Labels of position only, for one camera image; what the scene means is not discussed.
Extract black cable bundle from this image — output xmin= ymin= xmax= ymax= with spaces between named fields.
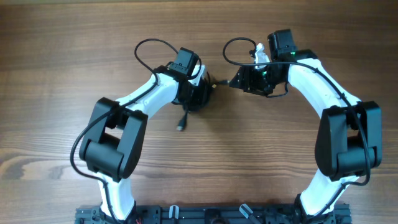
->
xmin=175 ymin=71 xmax=229 ymax=132

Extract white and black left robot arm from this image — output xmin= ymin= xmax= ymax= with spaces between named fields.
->
xmin=70 ymin=65 xmax=211 ymax=223

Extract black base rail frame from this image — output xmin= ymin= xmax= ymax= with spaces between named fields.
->
xmin=75 ymin=204 xmax=352 ymax=224

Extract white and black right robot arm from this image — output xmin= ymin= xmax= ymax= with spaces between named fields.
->
xmin=229 ymin=47 xmax=382 ymax=223

